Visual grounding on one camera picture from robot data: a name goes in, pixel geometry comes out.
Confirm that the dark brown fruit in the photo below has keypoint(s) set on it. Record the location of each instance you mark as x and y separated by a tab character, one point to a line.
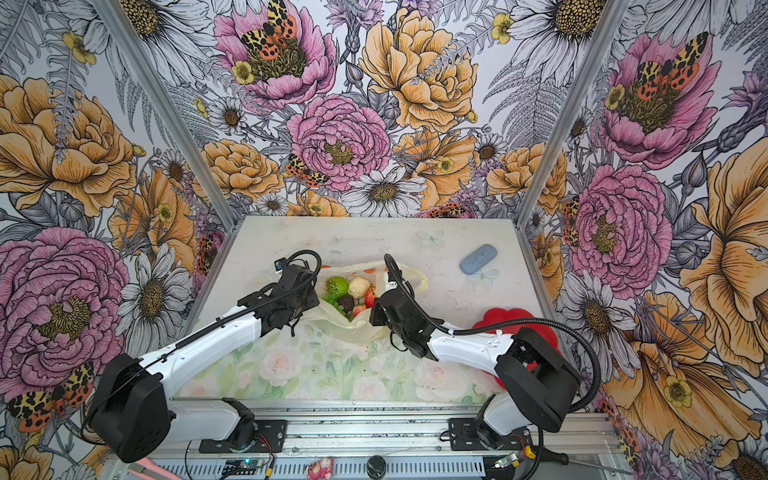
346	303

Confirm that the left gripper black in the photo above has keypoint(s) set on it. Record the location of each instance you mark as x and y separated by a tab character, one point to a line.
312	301

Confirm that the pink tool handle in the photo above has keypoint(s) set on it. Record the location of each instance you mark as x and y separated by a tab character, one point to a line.
146	469

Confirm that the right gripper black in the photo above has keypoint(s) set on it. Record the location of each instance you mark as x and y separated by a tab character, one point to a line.
376	318

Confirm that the grey-blue oval case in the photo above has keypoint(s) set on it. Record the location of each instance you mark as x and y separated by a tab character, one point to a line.
478	259

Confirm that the pink white small object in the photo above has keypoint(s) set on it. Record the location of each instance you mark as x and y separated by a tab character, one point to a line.
321	469

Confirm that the aluminium rail frame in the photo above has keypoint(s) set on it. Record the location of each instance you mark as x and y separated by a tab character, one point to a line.
406	435

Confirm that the green grapes bunch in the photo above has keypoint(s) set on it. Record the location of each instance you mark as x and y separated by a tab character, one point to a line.
333	303

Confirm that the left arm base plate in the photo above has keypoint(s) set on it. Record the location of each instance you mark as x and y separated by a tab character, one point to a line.
259	436

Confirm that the aluminium corner post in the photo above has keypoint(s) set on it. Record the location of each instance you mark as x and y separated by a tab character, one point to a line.
605	32
119	26

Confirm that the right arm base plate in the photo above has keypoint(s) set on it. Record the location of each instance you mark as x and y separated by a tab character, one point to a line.
470	434

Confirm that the cream plastic bag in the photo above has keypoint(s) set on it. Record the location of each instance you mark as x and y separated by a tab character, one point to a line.
326	317

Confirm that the left aluminium corner post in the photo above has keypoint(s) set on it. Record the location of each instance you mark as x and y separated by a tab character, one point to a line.
119	26

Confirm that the right aluminium corner post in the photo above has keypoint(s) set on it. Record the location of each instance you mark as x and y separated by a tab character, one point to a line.
605	32

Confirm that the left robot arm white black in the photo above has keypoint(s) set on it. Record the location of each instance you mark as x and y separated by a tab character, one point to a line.
133	409

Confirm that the black round knob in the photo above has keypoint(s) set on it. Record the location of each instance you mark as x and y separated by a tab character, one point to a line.
376	467

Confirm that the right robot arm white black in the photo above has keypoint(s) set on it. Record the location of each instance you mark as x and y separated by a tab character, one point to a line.
540	384

